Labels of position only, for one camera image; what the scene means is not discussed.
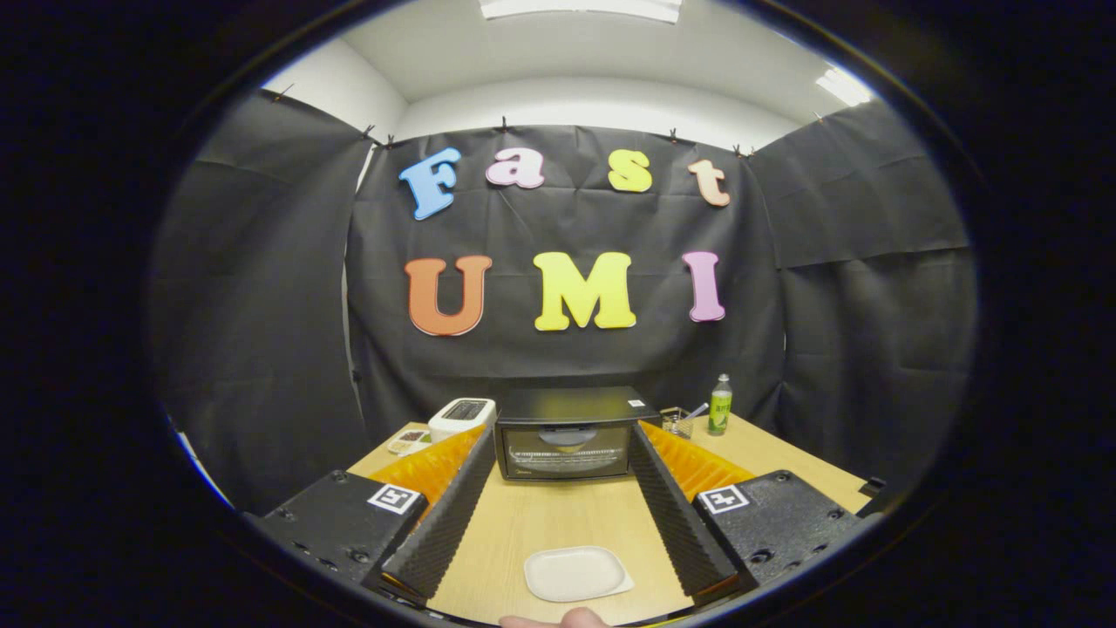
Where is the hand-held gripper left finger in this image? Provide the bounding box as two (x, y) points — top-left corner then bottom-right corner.
(244, 423), (498, 607)

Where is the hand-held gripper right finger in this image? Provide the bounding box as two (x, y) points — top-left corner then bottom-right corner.
(628, 421), (881, 607)

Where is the black toaster oven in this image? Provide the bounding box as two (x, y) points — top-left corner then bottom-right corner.
(493, 386), (662, 482)

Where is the white toaster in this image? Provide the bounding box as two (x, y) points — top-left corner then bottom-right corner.
(427, 398), (497, 444)

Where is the white plate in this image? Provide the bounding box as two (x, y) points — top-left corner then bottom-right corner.
(523, 546), (635, 604)

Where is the green drink bottle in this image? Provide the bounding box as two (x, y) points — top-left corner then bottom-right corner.
(707, 374), (733, 437)

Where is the black backdrop cloth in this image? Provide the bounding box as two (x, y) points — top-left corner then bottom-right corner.
(148, 87), (977, 515)

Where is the small ceiling light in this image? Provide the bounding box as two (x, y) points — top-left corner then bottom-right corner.
(815, 68), (875, 107)

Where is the long ceiling light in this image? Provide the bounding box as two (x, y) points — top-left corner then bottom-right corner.
(480, 0), (684, 24)

